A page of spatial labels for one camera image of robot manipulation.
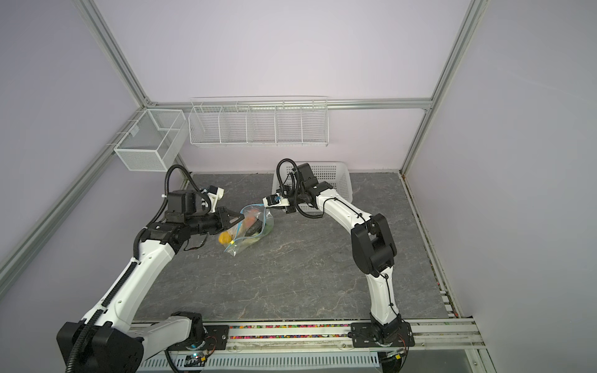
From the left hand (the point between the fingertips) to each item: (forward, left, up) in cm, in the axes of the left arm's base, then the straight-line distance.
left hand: (243, 219), depth 74 cm
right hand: (+12, -7, -6) cm, 15 cm away
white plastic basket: (+38, -37, -20) cm, 56 cm away
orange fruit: (+5, -1, -5) cm, 7 cm away
